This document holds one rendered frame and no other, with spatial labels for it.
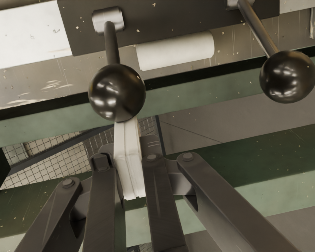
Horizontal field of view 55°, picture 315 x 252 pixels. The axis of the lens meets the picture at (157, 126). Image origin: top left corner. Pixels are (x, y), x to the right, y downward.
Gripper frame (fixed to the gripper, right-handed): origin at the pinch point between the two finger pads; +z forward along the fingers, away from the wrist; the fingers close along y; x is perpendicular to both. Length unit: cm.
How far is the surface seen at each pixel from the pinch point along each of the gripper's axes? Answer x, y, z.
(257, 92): -7.0, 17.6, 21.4
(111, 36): 6.1, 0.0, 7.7
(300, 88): 1.5, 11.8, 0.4
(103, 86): 4.4, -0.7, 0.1
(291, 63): 3.2, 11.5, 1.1
